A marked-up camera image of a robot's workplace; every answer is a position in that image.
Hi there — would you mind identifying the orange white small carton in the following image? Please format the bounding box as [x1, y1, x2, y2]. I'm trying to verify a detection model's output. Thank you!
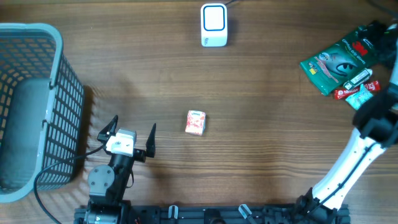
[185, 110, 206, 136]

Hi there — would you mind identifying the white barcode scanner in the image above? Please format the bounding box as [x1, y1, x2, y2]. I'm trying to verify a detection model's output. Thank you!
[200, 3, 228, 47]

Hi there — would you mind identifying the teal wet wipes packet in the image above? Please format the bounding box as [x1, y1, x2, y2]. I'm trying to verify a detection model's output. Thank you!
[345, 84, 373, 110]

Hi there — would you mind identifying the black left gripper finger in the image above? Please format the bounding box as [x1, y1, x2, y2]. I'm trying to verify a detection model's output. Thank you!
[97, 115, 118, 142]
[146, 123, 156, 157]

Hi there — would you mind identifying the green white gum pack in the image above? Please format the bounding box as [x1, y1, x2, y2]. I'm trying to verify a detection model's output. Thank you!
[343, 68, 373, 90]

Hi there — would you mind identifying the green 3M gloves packet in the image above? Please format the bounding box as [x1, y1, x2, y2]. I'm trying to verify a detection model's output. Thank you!
[300, 25, 377, 96]

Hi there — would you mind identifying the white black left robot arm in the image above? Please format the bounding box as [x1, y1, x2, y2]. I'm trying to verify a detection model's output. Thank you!
[74, 116, 156, 223]

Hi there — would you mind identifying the red Nescafe stick sachet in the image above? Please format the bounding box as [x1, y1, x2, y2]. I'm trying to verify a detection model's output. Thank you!
[334, 81, 381, 100]

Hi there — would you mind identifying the grey black plastic basket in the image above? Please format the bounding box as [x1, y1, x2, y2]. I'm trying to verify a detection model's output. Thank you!
[1, 23, 85, 203]

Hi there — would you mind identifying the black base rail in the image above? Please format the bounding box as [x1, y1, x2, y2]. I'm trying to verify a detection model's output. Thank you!
[73, 203, 351, 224]

